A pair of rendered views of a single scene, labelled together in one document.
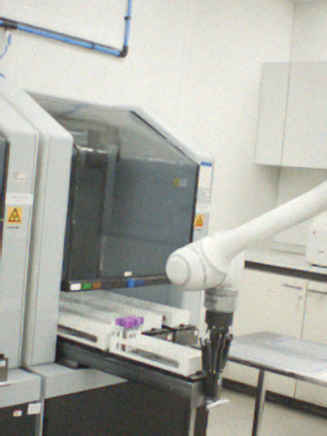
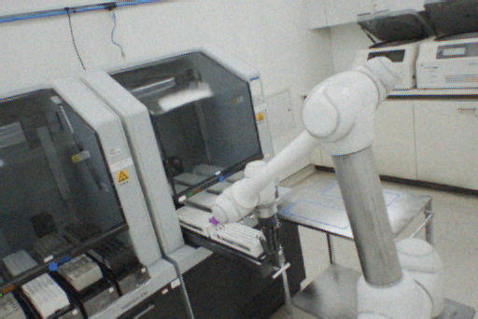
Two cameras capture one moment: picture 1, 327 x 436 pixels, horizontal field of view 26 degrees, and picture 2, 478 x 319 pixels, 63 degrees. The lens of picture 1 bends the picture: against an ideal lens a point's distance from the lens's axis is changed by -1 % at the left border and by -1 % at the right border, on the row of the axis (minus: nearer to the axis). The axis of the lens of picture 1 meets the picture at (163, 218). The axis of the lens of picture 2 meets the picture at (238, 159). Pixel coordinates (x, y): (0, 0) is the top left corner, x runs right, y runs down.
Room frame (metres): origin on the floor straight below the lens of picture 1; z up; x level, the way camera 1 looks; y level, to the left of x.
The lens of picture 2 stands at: (0.56, -0.36, 1.69)
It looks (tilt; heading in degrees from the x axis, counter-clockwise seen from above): 19 degrees down; 10
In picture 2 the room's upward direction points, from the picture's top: 12 degrees counter-clockwise
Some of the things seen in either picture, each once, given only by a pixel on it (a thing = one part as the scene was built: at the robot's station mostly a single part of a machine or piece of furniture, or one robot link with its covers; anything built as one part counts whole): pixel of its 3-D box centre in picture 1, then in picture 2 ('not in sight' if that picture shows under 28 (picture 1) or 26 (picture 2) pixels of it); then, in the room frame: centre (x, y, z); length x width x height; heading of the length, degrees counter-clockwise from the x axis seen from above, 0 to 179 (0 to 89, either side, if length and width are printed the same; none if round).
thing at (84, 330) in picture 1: (82, 331); (196, 221); (2.23, 0.22, 0.83); 0.30 x 0.10 x 0.06; 50
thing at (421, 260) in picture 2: not in sight; (414, 275); (1.62, -0.63, 0.87); 0.18 x 0.16 x 0.22; 147
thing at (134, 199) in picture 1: (90, 187); (182, 118); (2.57, 0.27, 1.28); 0.61 x 0.51 x 0.63; 140
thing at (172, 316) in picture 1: (150, 312); (245, 181); (2.65, 0.02, 0.83); 0.30 x 0.10 x 0.06; 50
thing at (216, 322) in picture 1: (217, 327); (268, 224); (1.89, -0.17, 0.96); 0.08 x 0.07 x 0.09; 140
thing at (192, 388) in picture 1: (122, 362); (221, 240); (2.11, 0.08, 0.78); 0.73 x 0.14 x 0.09; 50
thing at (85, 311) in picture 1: (90, 319); (205, 202); (2.42, 0.21, 0.83); 0.30 x 0.10 x 0.06; 50
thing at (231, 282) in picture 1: (222, 259); (257, 183); (1.88, -0.16, 1.14); 0.13 x 0.11 x 0.16; 147
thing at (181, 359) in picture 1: (158, 354); (239, 238); (2.02, -0.02, 0.83); 0.30 x 0.10 x 0.06; 50
